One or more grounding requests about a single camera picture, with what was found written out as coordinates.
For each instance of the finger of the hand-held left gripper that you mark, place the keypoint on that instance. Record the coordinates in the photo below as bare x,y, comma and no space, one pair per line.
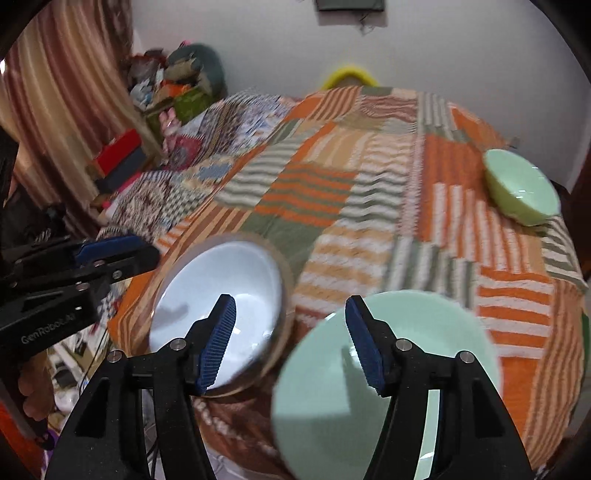
106,249
134,265

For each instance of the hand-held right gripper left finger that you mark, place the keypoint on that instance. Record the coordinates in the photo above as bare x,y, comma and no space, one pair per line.
217,344

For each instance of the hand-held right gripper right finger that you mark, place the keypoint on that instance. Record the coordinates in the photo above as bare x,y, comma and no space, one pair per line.
364,344

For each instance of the white bowl brown outside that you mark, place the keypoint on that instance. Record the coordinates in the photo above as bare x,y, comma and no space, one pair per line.
217,272

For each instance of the large light green bowl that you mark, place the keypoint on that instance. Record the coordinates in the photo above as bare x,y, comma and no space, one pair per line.
314,406

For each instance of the person's left hand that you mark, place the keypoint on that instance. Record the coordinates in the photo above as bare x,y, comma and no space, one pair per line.
34,387

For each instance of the dark box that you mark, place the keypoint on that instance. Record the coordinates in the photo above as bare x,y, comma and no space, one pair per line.
124,175

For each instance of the patchwork patterned blanket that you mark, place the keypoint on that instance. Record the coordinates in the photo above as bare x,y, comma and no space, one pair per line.
184,184

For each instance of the red box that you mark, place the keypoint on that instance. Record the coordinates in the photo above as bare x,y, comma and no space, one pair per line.
120,147

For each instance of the orange cloth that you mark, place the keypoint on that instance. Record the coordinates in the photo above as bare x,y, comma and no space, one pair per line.
18,438

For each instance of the orange striped blanket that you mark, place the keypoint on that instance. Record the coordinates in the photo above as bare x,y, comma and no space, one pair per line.
369,207

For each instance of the pink bunny toy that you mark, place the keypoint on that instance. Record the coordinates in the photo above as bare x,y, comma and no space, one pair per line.
170,127

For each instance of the striped brown curtain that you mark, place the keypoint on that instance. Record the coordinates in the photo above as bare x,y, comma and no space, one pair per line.
55,92

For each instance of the clutter pile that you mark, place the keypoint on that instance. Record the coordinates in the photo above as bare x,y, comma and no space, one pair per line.
147,78

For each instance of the grey-green plush cushion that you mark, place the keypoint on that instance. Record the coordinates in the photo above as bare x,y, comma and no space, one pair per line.
207,64

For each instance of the small light green bowl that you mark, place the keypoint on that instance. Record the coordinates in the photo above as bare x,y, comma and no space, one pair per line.
521,184

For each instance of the dark wall screen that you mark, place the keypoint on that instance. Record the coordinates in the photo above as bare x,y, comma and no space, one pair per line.
351,4

